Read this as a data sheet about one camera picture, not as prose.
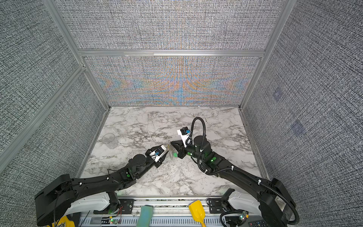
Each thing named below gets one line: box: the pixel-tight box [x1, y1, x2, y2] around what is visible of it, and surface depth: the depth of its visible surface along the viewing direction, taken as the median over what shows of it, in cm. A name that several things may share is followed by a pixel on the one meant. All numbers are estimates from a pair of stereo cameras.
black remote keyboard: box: [248, 219, 270, 227], surface depth 69 cm
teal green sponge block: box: [136, 204, 154, 227], surface depth 72 cm
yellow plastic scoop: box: [188, 200, 207, 227], surface depth 73 cm
